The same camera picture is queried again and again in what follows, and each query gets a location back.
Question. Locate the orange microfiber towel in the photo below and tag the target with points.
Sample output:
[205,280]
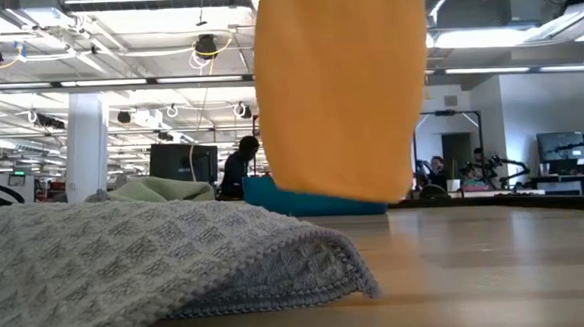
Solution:
[344,105]

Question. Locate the green microfiber towel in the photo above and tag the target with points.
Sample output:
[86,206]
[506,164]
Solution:
[158,189]

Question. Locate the grey waffle microfiber towel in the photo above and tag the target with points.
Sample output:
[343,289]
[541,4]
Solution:
[127,262]

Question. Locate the black desk-mounted robot arm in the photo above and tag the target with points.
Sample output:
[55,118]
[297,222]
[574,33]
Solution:
[502,163]

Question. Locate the teal plastic bin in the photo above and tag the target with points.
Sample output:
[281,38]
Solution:
[274,200]

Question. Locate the person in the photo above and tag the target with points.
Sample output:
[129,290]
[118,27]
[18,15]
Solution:
[436,171]
[237,171]
[477,158]

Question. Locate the black computer monitor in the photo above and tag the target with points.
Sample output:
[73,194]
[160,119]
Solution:
[172,162]

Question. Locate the white pillar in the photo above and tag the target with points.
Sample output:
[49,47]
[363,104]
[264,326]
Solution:
[86,144]

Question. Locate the dark desk monitor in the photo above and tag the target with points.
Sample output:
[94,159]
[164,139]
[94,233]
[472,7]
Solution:
[561,147]

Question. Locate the grey office desk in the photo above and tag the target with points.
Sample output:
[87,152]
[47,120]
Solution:
[563,185]

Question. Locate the green exit sign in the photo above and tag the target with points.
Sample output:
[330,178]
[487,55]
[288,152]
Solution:
[18,173]

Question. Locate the black metal rig frame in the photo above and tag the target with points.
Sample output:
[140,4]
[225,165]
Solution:
[254,150]
[480,138]

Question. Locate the black aluminium table frame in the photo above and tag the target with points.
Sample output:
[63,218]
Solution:
[524,201]

